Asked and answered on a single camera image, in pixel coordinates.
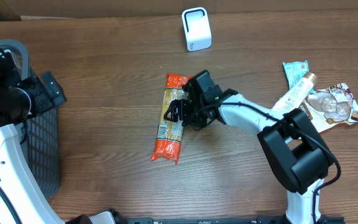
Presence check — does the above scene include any orange spaghetti package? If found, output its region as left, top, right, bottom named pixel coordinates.
left=151, top=73, right=189, bottom=164

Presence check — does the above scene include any white tube with gold cap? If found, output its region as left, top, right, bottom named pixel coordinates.
left=272, top=72, right=318, bottom=113

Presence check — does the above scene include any teal wipes packet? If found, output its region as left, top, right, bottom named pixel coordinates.
left=282, top=60, right=309, bottom=89

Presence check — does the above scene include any brown white granola pouch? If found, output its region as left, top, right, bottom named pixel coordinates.
left=300, top=83, right=358, bottom=133

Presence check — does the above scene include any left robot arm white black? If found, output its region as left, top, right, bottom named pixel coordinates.
left=0, top=42, right=67, bottom=223

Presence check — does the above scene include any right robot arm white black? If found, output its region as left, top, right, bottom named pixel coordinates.
left=163, top=70, right=339, bottom=223

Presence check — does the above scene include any white barcode scanner stand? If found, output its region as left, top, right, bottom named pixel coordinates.
left=181, top=7, right=212, bottom=52

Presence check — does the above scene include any grey plastic shopping basket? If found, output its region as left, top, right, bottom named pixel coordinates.
left=0, top=39, right=60, bottom=198

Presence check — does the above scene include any black rail at table edge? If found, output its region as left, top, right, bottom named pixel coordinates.
left=116, top=214, right=346, bottom=224

